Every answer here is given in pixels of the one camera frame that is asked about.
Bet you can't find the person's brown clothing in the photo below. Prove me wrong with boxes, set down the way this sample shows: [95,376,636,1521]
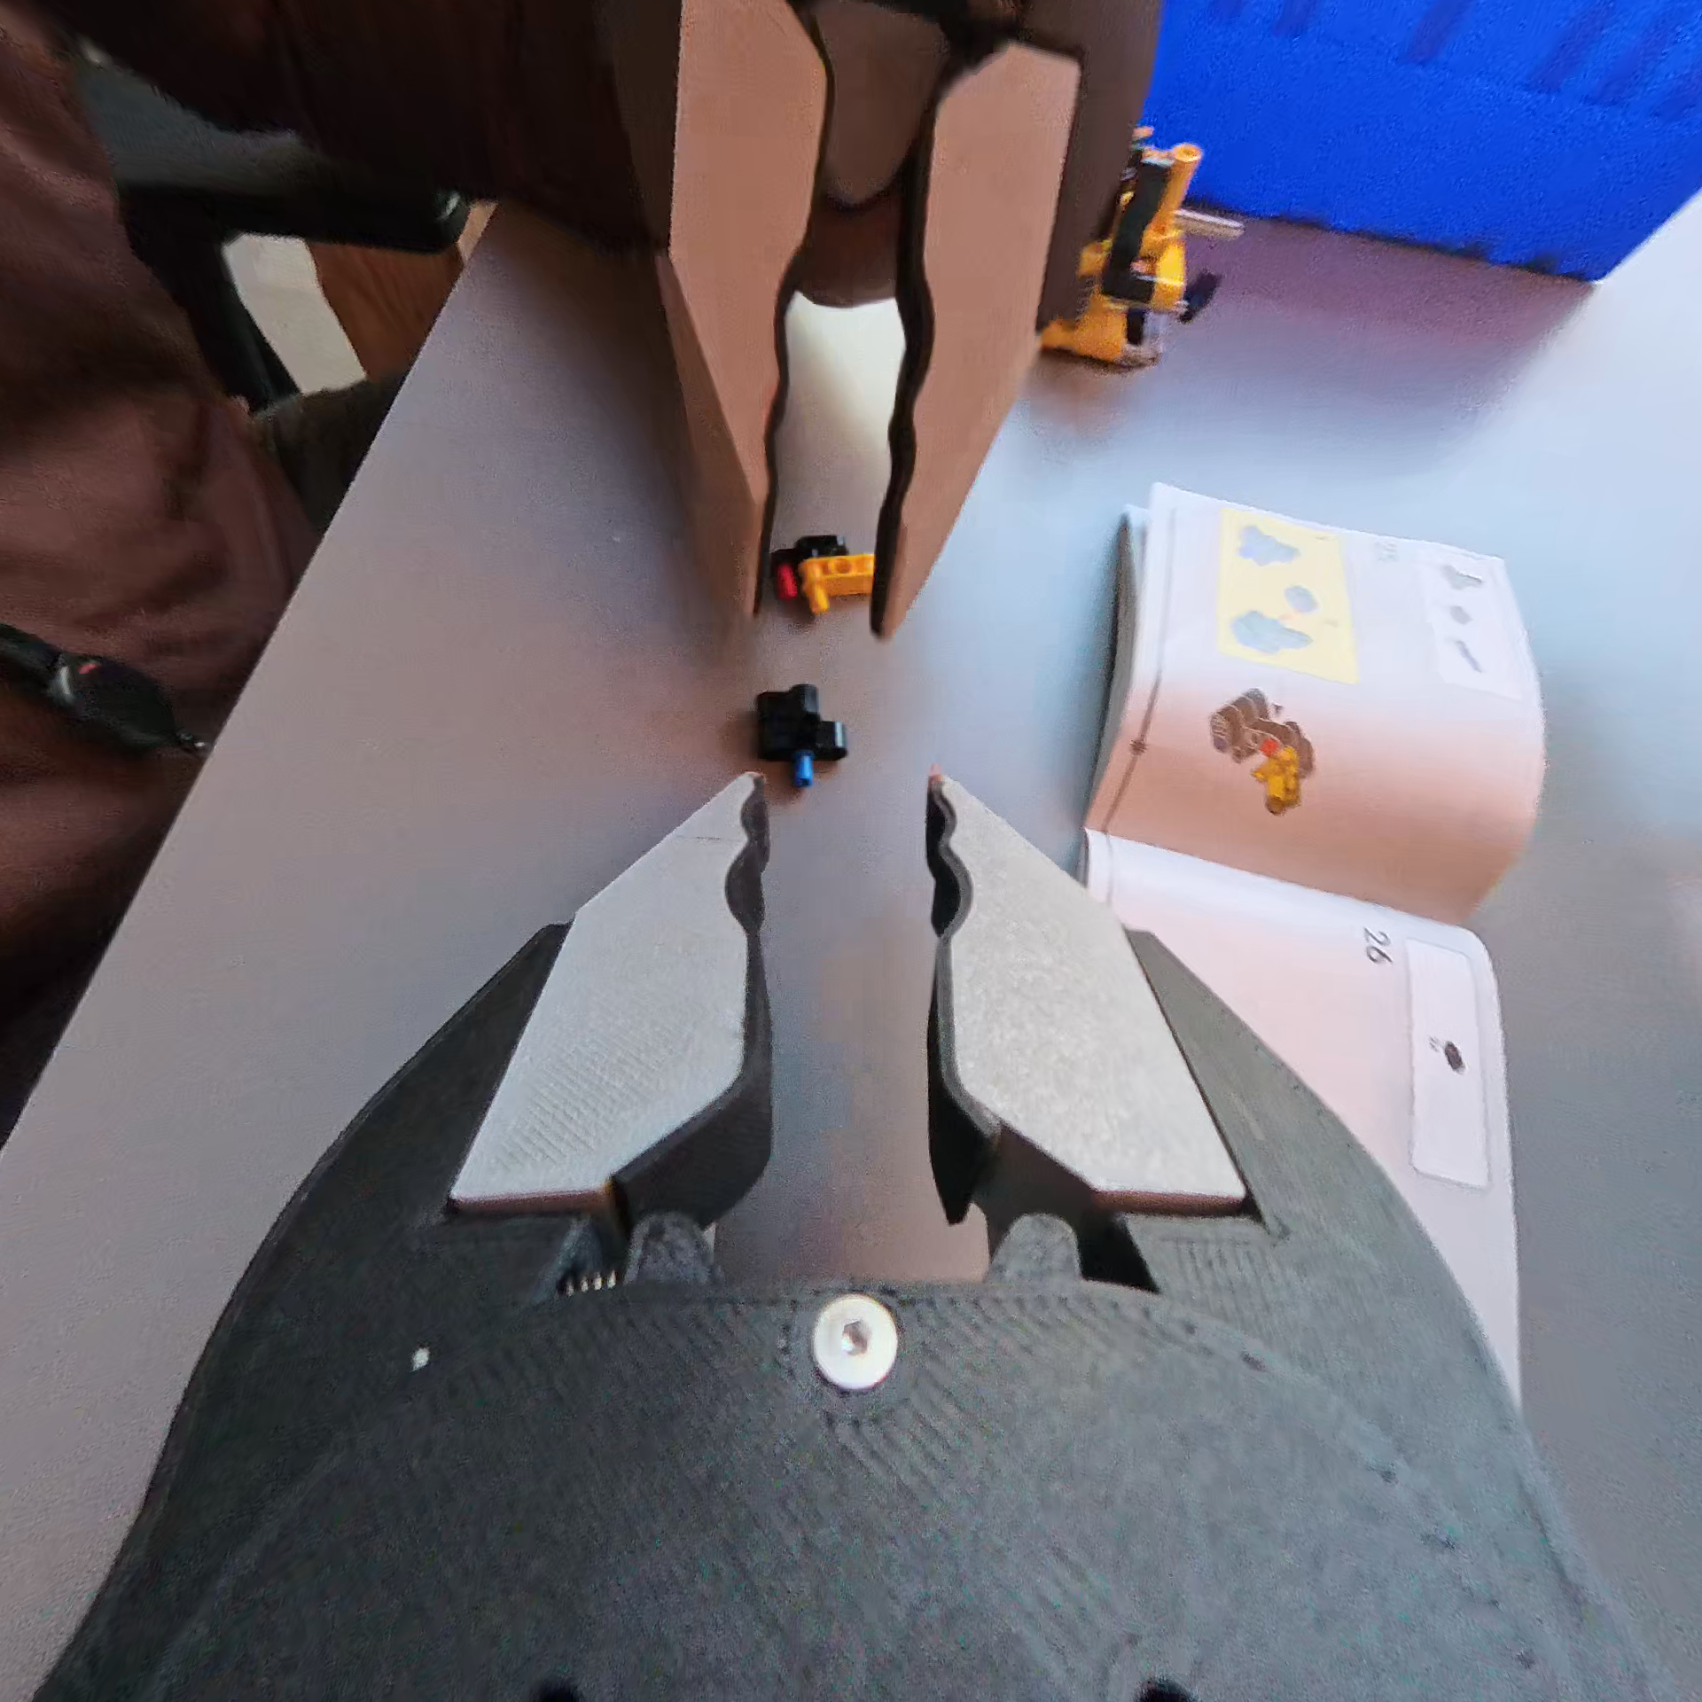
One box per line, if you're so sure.
[0,0,399,1145]

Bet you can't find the blue plastic bin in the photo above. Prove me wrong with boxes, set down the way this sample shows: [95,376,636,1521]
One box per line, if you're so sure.
[1136,0,1702,285]

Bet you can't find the yellow black red lego piece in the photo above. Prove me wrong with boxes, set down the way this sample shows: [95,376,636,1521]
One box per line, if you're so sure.
[768,534,873,613]

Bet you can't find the yellow lego model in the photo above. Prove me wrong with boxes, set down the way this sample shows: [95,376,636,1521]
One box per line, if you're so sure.
[1039,130,1247,371]

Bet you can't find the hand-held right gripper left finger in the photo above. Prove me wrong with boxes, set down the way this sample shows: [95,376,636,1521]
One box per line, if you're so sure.
[450,771,775,1251]

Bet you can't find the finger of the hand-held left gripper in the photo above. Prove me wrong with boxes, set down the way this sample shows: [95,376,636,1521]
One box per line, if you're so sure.
[603,0,835,616]
[872,0,1169,639]

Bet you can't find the black clip with red button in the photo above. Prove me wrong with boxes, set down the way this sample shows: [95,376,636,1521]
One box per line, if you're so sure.
[0,621,212,764]

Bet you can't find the black chair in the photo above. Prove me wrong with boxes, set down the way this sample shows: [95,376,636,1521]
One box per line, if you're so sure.
[72,54,470,415]

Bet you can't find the black lego piece blue pin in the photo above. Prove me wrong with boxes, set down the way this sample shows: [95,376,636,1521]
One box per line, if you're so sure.
[754,684,850,790]

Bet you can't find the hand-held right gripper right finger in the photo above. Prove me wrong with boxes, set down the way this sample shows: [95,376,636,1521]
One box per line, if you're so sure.
[923,769,1251,1263]

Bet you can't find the lego instruction booklet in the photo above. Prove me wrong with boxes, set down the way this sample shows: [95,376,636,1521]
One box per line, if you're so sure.
[1074,481,1549,1419]

